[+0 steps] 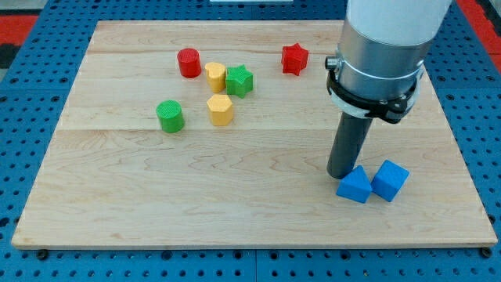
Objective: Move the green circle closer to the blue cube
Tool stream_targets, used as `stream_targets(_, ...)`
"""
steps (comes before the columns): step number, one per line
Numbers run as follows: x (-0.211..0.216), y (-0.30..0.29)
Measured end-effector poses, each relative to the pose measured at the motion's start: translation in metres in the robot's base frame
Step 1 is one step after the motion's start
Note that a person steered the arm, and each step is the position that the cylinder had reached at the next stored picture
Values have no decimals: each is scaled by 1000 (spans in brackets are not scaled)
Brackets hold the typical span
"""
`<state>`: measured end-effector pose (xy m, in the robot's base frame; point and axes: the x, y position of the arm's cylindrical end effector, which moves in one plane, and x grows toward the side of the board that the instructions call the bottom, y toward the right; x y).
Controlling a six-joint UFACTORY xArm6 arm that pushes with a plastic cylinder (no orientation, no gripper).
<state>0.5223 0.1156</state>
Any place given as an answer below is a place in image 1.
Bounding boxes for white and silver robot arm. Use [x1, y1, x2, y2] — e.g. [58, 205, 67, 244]
[325, 0, 452, 124]

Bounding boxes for blue cube block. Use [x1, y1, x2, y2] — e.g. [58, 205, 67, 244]
[371, 160, 409, 202]

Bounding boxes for yellow hexagon block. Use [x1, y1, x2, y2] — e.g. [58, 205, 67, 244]
[207, 94, 234, 126]

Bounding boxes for green star block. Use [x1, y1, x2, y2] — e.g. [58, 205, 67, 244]
[225, 64, 254, 99]

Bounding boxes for light wooden board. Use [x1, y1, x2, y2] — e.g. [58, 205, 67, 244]
[12, 20, 498, 250]

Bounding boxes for yellow heart block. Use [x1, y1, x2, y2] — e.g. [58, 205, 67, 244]
[204, 62, 226, 93]

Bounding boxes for green cylinder block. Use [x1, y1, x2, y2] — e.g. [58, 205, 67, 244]
[156, 100, 185, 133]

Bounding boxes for red star block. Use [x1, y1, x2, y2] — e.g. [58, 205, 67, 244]
[281, 43, 309, 76]

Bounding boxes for red cylinder block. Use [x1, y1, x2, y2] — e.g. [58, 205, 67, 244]
[177, 48, 201, 78]

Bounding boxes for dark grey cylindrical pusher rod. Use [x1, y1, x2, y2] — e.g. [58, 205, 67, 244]
[326, 113, 373, 179]

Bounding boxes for blue triangular prism block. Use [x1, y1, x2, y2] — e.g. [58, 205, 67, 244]
[336, 165, 373, 204]

